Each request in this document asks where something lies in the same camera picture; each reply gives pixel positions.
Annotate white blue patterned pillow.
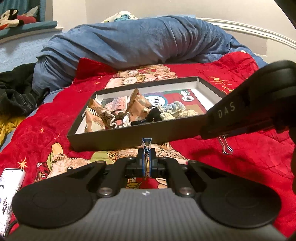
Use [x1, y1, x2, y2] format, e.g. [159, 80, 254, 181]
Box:
[102, 11, 139, 23]

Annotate black crochet scrunchie white trim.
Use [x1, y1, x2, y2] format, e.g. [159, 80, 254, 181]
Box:
[120, 108, 163, 127]

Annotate brown crochet scrunchie white trim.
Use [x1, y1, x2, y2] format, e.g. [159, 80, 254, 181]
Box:
[98, 111, 130, 128]

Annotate cream crochet scrunchie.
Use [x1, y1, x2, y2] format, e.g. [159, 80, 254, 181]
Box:
[162, 108, 198, 121]

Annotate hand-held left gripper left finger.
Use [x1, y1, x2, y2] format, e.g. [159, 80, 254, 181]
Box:
[66, 148, 147, 198]

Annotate smartphone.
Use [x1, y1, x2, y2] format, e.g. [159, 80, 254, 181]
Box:
[0, 168, 25, 232]

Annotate yellow cloth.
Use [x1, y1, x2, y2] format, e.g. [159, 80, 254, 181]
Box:
[0, 115, 26, 146]

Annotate red bear printed blanket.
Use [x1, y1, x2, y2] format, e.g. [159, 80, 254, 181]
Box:
[0, 52, 296, 232]

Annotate light blue bed sheet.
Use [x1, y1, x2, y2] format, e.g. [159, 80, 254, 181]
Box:
[0, 89, 60, 151]

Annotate blue binder clip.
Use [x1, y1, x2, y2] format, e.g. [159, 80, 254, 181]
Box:
[139, 138, 153, 176]

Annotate blue duvet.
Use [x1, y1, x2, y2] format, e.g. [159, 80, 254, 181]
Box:
[32, 16, 262, 91]

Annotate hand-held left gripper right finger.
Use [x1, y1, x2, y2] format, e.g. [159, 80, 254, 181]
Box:
[147, 148, 229, 198]

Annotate dark clothes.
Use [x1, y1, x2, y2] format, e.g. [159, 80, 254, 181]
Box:
[0, 62, 49, 116]

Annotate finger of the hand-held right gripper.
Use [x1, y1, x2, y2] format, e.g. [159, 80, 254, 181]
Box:
[216, 122, 278, 139]

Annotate small binder clip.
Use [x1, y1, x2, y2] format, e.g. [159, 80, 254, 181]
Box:
[217, 136, 234, 154]

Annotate mouse plush toy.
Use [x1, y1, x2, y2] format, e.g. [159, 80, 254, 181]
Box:
[0, 9, 37, 30]

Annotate blue crochet scrunchie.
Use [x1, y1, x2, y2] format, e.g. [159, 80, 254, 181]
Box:
[159, 101, 185, 114]

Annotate teal ledge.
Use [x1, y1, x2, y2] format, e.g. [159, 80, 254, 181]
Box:
[0, 20, 58, 40]

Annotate white bed headboard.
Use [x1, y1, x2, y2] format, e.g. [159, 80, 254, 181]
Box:
[195, 17, 296, 49]

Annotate black cardboard box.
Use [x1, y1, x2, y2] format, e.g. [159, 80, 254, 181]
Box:
[67, 76, 228, 152]

